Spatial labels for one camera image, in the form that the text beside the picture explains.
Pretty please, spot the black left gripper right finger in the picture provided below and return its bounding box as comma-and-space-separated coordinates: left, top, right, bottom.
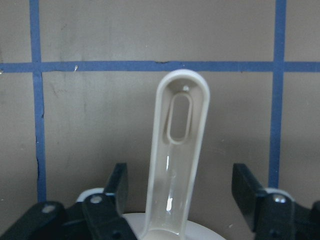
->
231, 163, 320, 240

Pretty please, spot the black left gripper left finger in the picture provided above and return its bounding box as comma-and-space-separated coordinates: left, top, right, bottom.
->
0, 163, 137, 240

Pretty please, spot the beige plastic dustpan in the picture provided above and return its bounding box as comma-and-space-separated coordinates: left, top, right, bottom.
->
124, 69, 221, 240

